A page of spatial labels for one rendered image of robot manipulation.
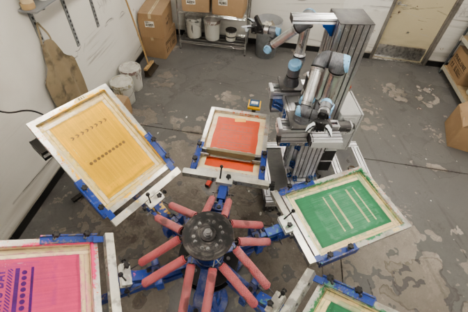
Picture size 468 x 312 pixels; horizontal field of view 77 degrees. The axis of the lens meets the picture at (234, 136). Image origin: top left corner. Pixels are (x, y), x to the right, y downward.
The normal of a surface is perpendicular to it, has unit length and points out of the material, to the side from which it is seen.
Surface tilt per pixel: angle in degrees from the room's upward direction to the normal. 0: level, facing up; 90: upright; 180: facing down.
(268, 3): 90
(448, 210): 0
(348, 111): 0
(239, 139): 0
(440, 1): 90
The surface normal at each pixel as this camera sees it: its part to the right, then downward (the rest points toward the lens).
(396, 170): 0.04, -0.69
